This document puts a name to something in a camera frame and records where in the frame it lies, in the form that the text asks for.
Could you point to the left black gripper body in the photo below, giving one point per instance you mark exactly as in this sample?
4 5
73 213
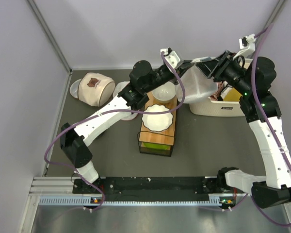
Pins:
170 76

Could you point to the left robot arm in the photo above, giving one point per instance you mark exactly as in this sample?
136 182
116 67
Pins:
74 140

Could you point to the white mesh laundry bag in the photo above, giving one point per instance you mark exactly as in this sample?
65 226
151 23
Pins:
197 86

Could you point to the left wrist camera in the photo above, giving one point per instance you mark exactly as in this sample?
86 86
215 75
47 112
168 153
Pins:
172 58

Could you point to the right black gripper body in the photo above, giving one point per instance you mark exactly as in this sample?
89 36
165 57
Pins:
229 71

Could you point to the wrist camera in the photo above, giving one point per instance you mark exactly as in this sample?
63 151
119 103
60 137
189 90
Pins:
247 45
172 58

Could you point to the pink garment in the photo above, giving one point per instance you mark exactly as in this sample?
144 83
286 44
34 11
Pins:
221 87

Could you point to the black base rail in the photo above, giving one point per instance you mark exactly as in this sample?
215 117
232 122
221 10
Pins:
118 185

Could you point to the cream plastic laundry basket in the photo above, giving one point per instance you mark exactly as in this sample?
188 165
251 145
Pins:
218 108

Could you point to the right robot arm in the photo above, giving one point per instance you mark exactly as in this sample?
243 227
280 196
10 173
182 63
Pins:
262 113

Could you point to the beige bear cap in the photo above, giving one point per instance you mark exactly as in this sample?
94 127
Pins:
93 89

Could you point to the black wire wooden rack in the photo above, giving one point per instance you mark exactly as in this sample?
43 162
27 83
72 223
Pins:
157 134

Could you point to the white round bowl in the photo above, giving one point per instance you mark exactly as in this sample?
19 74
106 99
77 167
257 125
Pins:
164 93

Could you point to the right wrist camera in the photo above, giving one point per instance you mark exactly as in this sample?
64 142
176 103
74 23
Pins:
247 45

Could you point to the slotted cable duct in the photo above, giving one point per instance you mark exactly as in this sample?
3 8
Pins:
93 201

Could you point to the white scalloped plate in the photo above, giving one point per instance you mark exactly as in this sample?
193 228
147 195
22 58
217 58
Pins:
157 122

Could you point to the yellow garment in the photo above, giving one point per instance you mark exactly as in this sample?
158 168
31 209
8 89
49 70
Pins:
232 96

